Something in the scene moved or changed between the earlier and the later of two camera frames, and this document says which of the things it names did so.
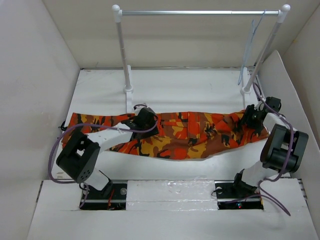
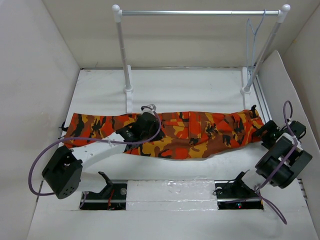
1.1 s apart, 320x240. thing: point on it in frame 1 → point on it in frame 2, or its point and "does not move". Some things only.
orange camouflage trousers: x=179 y=136 does not move
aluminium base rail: x=229 y=197 does not move
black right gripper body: x=250 y=117 → x=267 y=137
